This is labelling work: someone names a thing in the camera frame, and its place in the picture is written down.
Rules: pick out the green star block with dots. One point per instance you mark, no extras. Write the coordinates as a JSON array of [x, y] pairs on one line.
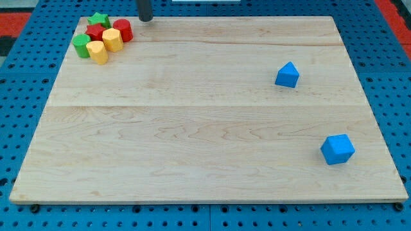
[[101, 18]]

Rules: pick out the light wooden board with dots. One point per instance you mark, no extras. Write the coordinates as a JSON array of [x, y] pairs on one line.
[[188, 112]]

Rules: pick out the green cylinder block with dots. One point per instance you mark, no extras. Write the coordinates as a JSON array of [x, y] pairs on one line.
[[80, 45]]

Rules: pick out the yellow rounded block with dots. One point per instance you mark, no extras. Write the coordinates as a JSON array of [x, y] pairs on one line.
[[97, 52]]

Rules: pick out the yellow hexagon block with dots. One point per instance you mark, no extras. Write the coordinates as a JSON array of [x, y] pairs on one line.
[[112, 40]]

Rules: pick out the red cylinder block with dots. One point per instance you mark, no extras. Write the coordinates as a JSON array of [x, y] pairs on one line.
[[124, 26]]

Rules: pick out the blue triangular prism block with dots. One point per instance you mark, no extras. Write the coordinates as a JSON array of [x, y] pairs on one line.
[[287, 76]]

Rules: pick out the red star block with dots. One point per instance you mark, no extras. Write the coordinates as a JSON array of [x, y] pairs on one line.
[[95, 31]]

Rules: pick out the blue cube block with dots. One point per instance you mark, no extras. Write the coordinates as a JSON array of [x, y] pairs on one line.
[[337, 149]]

